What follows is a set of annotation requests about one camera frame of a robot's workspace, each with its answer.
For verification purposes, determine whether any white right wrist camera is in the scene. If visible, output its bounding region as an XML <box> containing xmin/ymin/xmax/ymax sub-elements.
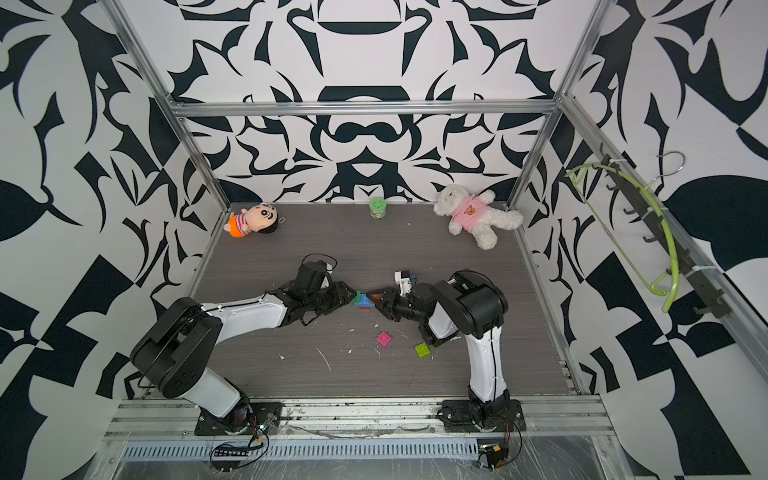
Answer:
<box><xmin>394</xmin><ymin>270</ymin><xmax>416</xmax><ymax>296</ymax></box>

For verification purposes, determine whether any cartoon boy plush doll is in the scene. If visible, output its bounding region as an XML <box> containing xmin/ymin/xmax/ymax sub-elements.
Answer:
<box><xmin>223</xmin><ymin>203</ymin><xmax>285</xmax><ymax>238</ymax></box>

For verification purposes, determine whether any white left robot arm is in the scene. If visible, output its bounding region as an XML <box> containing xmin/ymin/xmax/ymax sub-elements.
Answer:
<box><xmin>130</xmin><ymin>260</ymin><xmax>357</xmax><ymax>432</ymax></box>

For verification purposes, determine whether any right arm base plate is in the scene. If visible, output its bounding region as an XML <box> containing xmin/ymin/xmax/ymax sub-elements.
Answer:
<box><xmin>436</xmin><ymin>397</ymin><xmax>527</xmax><ymax>433</ymax></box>

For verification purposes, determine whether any blue long lego brick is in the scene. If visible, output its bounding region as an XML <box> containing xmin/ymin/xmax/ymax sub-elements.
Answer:
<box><xmin>353</xmin><ymin>294</ymin><xmax>375</xmax><ymax>309</ymax></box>

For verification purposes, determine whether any lime green lego brick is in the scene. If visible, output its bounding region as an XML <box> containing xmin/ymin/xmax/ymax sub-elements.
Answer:
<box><xmin>414</xmin><ymin>343</ymin><xmax>431</xmax><ymax>359</ymax></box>

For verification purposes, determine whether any aluminium front rail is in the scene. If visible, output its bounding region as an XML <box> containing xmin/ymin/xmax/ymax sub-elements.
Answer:
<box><xmin>103</xmin><ymin>395</ymin><xmax>615</xmax><ymax>441</ymax></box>

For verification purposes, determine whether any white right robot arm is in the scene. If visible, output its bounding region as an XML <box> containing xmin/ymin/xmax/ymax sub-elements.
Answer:
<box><xmin>365</xmin><ymin>269</ymin><xmax>511</xmax><ymax>418</ymax></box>

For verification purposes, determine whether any pink lego brick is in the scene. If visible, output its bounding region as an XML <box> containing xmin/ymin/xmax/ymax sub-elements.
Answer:
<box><xmin>376</xmin><ymin>331</ymin><xmax>392</xmax><ymax>347</ymax></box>

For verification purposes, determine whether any white teddy bear pink shirt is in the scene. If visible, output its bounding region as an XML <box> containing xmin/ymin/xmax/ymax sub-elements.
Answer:
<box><xmin>433</xmin><ymin>184</ymin><xmax>524</xmax><ymax>250</ymax></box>

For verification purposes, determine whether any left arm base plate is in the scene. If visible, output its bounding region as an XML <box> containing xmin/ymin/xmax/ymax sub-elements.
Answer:
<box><xmin>194</xmin><ymin>400</ymin><xmax>284</xmax><ymax>437</ymax></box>

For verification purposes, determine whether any black wall hook rack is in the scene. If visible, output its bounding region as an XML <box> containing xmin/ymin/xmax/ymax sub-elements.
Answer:
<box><xmin>600</xmin><ymin>150</ymin><xmax>732</xmax><ymax>319</ymax></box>

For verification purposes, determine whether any green lidded plastic jar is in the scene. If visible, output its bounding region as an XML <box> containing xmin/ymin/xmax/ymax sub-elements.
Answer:
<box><xmin>369</xmin><ymin>198</ymin><xmax>388</xmax><ymax>219</ymax></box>

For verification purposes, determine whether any green clothes hanger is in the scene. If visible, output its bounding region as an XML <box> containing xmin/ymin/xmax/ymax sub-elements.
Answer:
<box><xmin>565</xmin><ymin>155</ymin><xmax>684</xmax><ymax>313</ymax></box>

